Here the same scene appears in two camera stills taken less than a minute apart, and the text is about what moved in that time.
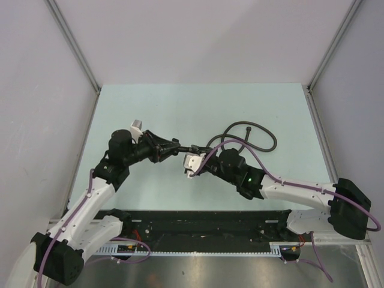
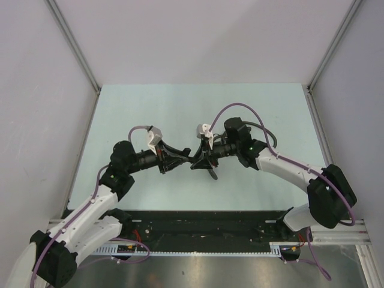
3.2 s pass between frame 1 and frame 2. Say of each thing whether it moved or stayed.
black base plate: stayed
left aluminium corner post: stayed
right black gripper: moved
